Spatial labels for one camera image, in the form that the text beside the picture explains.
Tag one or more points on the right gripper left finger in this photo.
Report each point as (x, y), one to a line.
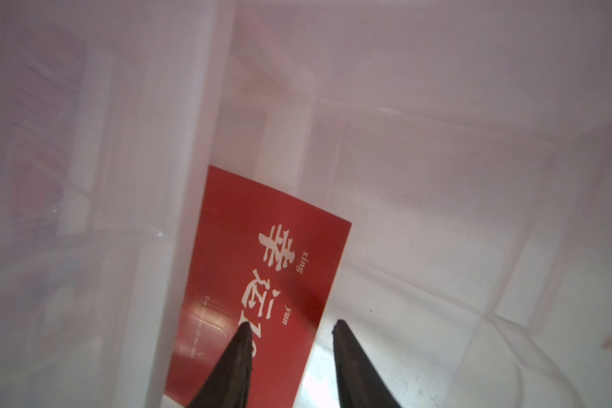
(228, 385)

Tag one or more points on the clear plastic drawer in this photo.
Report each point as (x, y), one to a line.
(469, 143)

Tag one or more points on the white plastic drawer organizer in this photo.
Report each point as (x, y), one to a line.
(107, 117)

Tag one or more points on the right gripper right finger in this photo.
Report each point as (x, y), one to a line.
(358, 382)

